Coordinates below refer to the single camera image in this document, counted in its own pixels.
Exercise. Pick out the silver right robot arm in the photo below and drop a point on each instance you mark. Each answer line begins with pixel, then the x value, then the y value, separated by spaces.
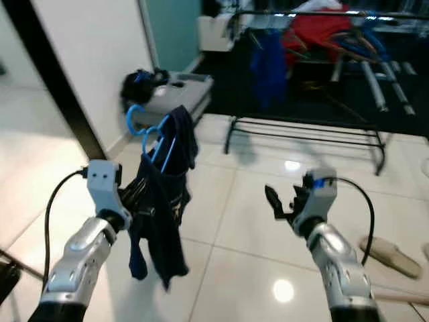
pixel 345 272

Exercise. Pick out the wooden stick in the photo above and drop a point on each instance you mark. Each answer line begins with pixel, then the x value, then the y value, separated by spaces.
pixel 402 297

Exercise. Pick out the blue hanging garment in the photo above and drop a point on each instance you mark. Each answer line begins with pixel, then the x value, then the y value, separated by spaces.
pixel 268 70

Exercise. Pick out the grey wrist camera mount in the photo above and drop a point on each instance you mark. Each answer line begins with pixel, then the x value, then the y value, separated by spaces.
pixel 106 189
pixel 318 196

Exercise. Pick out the teal glass door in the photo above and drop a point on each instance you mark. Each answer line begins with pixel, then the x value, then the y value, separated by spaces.
pixel 171 33

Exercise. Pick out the black backpack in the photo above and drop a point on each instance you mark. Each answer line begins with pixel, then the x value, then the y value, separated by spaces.
pixel 141 87

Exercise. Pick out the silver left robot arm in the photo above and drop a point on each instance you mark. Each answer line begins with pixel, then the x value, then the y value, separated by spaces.
pixel 80 261

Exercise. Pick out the white cloth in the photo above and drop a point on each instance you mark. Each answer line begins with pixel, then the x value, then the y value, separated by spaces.
pixel 318 5

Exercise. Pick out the grey box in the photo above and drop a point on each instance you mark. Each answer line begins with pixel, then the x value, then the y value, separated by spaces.
pixel 184 94

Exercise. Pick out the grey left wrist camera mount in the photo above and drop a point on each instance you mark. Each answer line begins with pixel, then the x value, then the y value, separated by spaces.
pixel 106 189

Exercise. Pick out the beige slipper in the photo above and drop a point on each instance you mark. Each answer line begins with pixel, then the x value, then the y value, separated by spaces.
pixel 392 258

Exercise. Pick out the navy blue garment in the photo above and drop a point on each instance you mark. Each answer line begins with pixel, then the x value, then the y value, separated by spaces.
pixel 161 221

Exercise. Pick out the silver folded drying rack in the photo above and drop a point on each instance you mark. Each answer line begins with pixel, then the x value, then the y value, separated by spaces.
pixel 372 84

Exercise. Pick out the red garment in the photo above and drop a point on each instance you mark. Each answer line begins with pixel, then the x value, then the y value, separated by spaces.
pixel 315 30

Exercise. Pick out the black door frame post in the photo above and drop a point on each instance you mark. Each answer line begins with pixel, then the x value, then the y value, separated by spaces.
pixel 53 80

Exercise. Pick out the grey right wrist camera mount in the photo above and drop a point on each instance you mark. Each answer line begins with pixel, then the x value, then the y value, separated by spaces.
pixel 318 196

